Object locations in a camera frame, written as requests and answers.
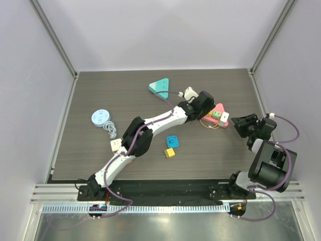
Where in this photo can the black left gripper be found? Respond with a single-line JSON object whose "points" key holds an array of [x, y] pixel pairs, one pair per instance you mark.
{"points": [[210, 107]]}

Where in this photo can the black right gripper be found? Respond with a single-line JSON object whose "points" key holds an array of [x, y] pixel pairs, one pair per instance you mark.
{"points": [[247, 125]]}

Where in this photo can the pink triangular power strip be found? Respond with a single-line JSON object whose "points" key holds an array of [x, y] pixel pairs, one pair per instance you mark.
{"points": [[216, 122]]}

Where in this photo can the white charger plug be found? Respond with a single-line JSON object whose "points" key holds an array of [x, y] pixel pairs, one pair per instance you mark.
{"points": [[224, 117]]}

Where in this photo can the green charger plug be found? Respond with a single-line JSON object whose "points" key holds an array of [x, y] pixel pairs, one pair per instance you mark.
{"points": [[216, 114]]}

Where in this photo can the blue plug adapter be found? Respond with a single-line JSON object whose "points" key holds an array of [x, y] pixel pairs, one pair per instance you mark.
{"points": [[172, 141]]}

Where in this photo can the teal triangular power strip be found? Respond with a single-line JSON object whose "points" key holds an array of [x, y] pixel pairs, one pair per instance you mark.
{"points": [[161, 86]]}

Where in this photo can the yellow plug adapter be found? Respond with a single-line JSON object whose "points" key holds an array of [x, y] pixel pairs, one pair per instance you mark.
{"points": [[169, 153]]}

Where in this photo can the white cube socket adapter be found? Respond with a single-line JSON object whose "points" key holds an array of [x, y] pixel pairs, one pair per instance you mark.
{"points": [[115, 145]]}

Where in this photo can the light blue round power strip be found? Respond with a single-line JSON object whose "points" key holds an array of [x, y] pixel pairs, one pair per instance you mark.
{"points": [[100, 117]]}

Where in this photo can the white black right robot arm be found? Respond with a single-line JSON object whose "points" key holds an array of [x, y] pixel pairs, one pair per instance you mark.
{"points": [[273, 164]]}

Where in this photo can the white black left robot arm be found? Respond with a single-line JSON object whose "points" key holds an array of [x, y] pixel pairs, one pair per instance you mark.
{"points": [[138, 136]]}

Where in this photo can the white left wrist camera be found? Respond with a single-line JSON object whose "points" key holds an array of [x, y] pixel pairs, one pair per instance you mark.
{"points": [[190, 94]]}

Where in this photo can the aluminium frame post right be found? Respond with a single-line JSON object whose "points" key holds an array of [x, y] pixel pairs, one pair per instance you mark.
{"points": [[286, 10]]}

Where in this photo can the aluminium frame post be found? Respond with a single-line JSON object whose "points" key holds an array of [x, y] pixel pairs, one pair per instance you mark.
{"points": [[286, 10], [54, 38]]}

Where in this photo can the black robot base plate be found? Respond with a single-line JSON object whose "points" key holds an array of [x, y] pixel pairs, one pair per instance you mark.
{"points": [[168, 190]]}

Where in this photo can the aluminium frame rail front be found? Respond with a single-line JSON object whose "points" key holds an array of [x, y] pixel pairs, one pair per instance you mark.
{"points": [[67, 193]]}

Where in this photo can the aluminium frame post left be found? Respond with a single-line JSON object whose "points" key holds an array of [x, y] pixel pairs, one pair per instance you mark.
{"points": [[54, 38]]}

